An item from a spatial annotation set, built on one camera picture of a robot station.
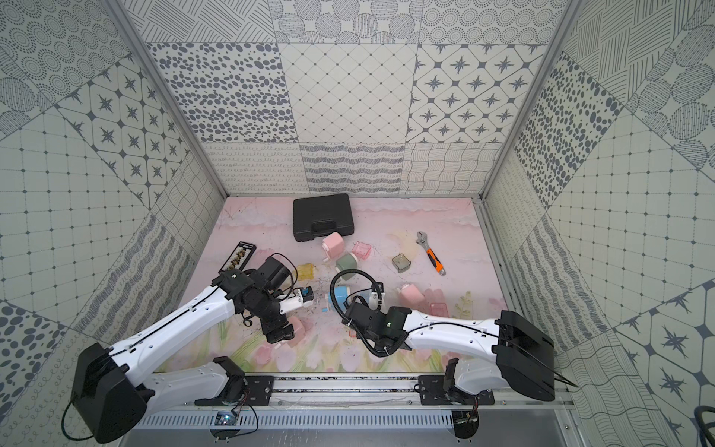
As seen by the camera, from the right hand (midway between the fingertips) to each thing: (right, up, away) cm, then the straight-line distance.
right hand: (369, 324), depth 81 cm
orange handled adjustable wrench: (+23, +18, +21) cm, 36 cm away
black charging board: (-48, +17, +19) cm, 55 cm away
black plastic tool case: (-20, +32, +26) cm, 45 cm away
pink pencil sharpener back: (-13, +22, +17) cm, 30 cm away
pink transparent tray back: (-3, +20, +23) cm, 31 cm away
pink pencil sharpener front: (+14, +7, +5) cm, 16 cm away
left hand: (-22, +2, -5) cm, 22 cm away
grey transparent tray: (+12, +15, +18) cm, 27 cm away
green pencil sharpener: (-7, +17, +12) cm, 22 cm away
